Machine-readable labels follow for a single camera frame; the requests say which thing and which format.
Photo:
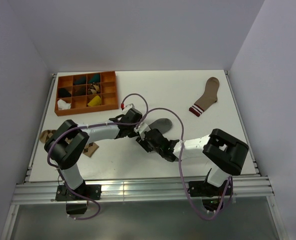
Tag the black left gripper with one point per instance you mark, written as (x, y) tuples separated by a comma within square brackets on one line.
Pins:
[(132, 135)]

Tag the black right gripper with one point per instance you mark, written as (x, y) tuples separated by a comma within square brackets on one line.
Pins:
[(143, 142)]

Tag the grey sock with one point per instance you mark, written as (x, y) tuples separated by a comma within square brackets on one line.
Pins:
[(164, 125)]

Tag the white sock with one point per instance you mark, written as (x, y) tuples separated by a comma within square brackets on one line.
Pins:
[(63, 105)]

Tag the black sock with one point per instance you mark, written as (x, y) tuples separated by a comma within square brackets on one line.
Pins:
[(63, 93)]

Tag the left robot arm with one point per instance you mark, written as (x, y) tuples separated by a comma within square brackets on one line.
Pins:
[(66, 145)]

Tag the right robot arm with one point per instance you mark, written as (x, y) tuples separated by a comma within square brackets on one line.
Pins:
[(226, 152)]

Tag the yellow rolled sock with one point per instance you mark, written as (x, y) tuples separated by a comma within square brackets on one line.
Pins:
[(95, 101)]

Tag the brown argyle rolled sock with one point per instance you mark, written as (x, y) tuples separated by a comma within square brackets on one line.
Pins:
[(93, 89)]

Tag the dark brown rolled sock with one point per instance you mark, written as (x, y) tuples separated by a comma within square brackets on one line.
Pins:
[(79, 91)]

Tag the orange compartment tray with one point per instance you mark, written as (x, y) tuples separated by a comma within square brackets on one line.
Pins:
[(109, 94)]

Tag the dark blue rolled sock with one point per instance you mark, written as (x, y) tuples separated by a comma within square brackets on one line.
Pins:
[(80, 81)]

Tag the tan sock maroon striped cuff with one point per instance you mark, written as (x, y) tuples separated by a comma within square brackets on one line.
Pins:
[(208, 98)]

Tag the tan argyle sock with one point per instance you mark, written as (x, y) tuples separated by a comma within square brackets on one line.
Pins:
[(88, 150)]

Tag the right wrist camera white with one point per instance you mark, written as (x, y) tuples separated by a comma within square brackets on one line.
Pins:
[(142, 129)]

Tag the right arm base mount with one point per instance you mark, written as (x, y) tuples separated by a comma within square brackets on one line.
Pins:
[(204, 189)]

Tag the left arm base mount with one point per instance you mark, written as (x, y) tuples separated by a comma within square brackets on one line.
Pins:
[(77, 204)]

